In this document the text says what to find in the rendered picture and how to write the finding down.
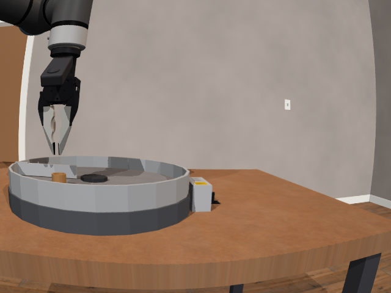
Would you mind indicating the bronze bushing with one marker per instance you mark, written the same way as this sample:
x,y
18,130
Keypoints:
x,y
59,177

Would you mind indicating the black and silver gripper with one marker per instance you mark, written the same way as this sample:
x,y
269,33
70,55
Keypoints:
x,y
66,95

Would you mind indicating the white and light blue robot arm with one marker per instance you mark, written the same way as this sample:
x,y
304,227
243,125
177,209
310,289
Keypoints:
x,y
67,21

